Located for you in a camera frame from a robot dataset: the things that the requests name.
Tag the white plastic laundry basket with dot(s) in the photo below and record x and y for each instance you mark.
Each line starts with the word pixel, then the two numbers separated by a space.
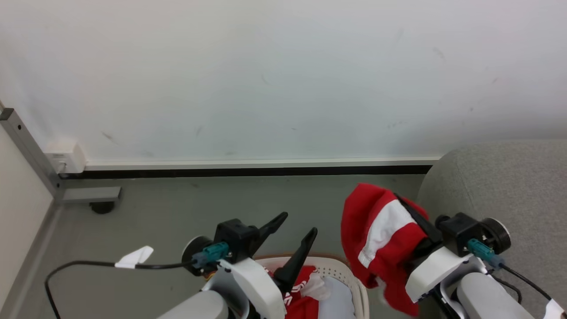
pixel 339 270

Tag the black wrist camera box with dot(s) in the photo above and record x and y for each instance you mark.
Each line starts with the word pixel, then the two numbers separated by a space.
pixel 458 232
pixel 237 239

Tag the black caster wheel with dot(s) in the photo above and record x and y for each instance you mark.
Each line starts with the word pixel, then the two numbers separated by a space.
pixel 102 207

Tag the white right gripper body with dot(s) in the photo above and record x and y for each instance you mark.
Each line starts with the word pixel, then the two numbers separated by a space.
pixel 436 270

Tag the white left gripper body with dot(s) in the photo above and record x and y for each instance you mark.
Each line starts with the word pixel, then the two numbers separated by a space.
pixel 259 283

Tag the white tape tag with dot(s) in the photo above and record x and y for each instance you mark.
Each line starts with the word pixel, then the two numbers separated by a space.
pixel 135 257
pixel 556 310

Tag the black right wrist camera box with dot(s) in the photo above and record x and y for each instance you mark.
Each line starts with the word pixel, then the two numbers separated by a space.
pixel 458 232

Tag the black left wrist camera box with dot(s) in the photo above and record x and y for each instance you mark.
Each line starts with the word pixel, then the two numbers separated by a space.
pixel 237 239

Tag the light blue garment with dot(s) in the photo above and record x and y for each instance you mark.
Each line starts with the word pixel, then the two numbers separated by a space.
pixel 339 301

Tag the small white cloth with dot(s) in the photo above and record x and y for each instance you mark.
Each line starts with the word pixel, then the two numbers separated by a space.
pixel 316 285

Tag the grey aluminium frame post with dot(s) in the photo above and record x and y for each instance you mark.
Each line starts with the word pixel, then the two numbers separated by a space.
pixel 31 150

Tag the beige side panel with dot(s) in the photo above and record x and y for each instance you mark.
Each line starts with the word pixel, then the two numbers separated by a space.
pixel 20 212

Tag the red garment with white print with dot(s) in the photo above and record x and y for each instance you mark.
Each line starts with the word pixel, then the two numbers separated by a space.
pixel 301 301

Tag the grey fabric sofa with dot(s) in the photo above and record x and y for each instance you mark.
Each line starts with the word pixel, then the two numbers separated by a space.
pixel 509 186

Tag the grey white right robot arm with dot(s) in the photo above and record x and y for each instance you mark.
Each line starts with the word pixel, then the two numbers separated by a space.
pixel 487 297

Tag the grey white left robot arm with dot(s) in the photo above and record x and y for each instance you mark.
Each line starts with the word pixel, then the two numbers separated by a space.
pixel 195 308

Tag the red white striped garment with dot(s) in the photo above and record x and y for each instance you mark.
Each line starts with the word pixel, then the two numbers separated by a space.
pixel 376 226

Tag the white wall socket box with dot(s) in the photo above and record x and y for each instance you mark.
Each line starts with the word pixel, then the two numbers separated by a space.
pixel 66 157

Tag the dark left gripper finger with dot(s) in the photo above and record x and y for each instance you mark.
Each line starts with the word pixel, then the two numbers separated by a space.
pixel 271 224
pixel 297 259

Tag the white black baseboard strip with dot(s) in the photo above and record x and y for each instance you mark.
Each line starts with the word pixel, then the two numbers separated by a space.
pixel 266 167

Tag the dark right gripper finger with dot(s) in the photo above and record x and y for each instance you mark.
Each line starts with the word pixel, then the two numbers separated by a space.
pixel 418 253
pixel 423 221

